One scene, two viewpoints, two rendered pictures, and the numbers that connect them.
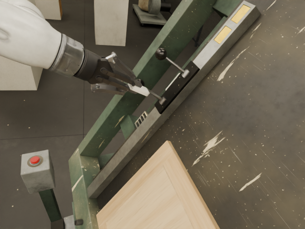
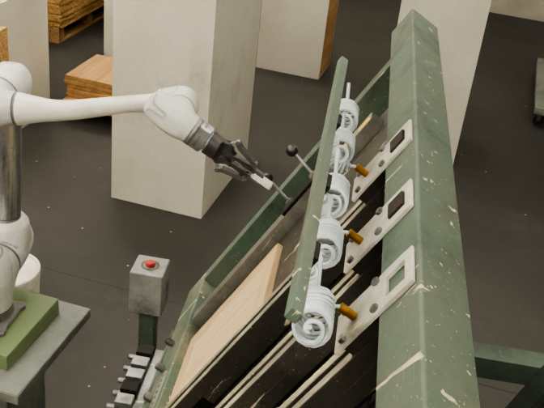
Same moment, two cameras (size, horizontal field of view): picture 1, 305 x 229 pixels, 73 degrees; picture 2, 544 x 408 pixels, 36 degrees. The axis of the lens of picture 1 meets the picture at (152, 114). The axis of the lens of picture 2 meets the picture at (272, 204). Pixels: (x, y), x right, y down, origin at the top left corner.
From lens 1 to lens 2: 2.00 m
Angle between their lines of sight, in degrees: 30
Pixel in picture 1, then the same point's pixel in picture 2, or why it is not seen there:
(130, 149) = (248, 256)
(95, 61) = (218, 142)
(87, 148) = (216, 272)
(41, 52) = (180, 128)
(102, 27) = not seen: hidden behind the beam
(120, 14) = (452, 87)
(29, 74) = (197, 182)
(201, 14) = not seen: hidden behind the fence
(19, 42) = (169, 120)
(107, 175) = (218, 290)
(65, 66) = (194, 141)
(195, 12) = (363, 115)
